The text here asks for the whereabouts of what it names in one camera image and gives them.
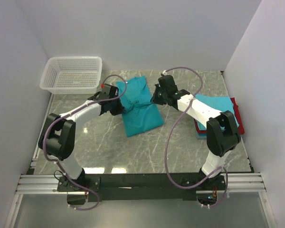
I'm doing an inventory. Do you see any teal t-shirt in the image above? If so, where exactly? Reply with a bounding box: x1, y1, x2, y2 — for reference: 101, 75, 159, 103
116, 76, 164, 137

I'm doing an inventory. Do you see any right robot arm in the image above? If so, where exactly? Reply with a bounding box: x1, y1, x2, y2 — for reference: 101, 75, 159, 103
151, 75, 241, 190

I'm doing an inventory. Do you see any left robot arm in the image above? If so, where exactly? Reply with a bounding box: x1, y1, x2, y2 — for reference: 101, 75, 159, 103
38, 84, 124, 191

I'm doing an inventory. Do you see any folded grey-blue t-shirt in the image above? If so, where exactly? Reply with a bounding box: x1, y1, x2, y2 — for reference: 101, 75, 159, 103
197, 133, 207, 139

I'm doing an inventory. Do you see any white perforated plastic basket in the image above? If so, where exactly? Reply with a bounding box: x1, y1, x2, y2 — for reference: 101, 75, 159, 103
39, 57, 103, 95

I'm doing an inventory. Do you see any folded light blue t-shirt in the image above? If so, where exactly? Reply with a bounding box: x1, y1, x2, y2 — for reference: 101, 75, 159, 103
194, 94, 240, 131

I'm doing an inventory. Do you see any folded red t-shirt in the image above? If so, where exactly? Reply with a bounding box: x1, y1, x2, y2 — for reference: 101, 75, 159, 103
194, 97, 245, 135

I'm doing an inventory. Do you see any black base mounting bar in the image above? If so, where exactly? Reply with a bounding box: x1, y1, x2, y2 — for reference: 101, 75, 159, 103
57, 172, 226, 205

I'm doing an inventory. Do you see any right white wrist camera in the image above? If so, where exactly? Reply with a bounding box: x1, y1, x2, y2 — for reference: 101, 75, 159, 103
162, 70, 168, 76

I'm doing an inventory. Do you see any aluminium frame rail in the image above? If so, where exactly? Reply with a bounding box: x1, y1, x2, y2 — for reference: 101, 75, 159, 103
15, 173, 266, 195

